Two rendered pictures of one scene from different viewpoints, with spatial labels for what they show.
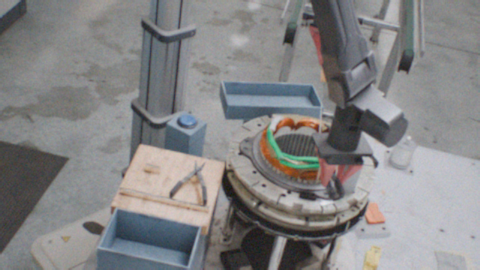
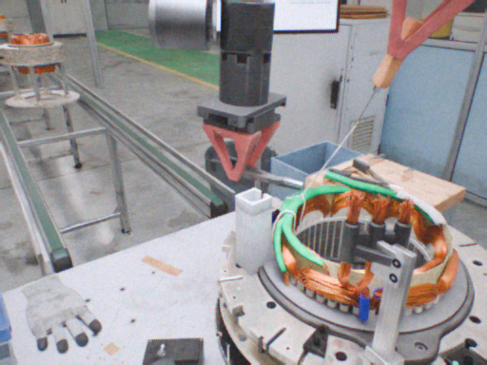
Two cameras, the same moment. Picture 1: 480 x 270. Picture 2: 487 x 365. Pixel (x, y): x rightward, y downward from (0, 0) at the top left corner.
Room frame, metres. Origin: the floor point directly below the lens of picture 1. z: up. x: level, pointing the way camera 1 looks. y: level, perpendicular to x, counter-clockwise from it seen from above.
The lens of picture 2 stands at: (1.30, -0.46, 1.38)
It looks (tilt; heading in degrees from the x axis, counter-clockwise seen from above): 26 degrees down; 140
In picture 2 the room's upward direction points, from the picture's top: straight up
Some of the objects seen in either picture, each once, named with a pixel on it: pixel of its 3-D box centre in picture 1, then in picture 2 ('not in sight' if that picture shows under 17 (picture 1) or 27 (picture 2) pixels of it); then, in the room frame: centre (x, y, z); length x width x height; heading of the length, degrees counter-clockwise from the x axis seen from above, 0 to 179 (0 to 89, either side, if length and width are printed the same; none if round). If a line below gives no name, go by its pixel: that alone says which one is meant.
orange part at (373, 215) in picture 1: (372, 213); not in sight; (1.31, -0.38, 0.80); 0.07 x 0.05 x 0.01; 20
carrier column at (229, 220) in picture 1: (232, 205); not in sight; (1.12, -0.01, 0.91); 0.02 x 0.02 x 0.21
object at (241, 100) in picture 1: (262, 138); not in sight; (1.38, -0.05, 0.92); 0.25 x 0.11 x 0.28; 107
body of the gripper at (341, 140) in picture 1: (344, 134); (243, 84); (0.96, -0.18, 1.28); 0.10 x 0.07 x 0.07; 108
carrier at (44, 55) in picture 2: not in sight; (37, 72); (-1.18, 0.07, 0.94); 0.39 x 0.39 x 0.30
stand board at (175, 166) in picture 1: (171, 187); (381, 188); (0.98, 0.12, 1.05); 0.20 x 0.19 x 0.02; 178
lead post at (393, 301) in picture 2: not in sight; (394, 310); (1.20, -0.23, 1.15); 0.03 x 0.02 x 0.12; 173
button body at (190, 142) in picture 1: (181, 163); not in sight; (1.23, 0.14, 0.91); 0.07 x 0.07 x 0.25; 65
